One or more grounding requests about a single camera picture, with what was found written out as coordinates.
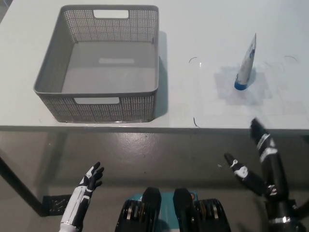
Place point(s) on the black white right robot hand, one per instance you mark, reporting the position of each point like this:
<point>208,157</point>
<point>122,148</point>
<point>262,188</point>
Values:
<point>272,169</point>

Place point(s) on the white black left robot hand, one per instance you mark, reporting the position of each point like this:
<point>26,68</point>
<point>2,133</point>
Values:
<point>83,193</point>

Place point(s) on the white shampoo tube blue cap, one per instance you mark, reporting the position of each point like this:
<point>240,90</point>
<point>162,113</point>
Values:
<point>246,65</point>

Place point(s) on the black teal robot body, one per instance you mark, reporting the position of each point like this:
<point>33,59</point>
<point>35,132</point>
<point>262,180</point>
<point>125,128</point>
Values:
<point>149,210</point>

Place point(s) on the grey perforated plastic basket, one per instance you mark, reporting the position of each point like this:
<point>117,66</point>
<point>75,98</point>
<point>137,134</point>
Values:
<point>96,108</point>

